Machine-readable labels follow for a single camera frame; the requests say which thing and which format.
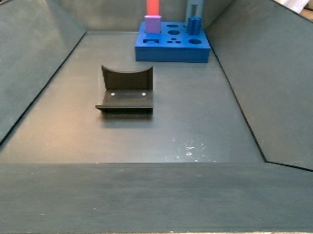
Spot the light blue square-circle object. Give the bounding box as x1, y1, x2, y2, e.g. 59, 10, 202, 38
186, 0, 205, 18

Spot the black curved fixture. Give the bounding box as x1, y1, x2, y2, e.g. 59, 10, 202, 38
95, 67, 153, 112

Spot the blue shape-sorter base block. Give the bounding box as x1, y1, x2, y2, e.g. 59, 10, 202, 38
135, 22, 210, 63

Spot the purple block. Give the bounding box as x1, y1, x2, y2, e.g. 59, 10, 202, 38
145, 16, 162, 34

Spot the dark blue star peg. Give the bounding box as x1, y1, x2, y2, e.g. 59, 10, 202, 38
187, 16, 202, 36

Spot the red rectangular block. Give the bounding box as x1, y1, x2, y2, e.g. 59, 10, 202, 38
147, 0, 161, 16

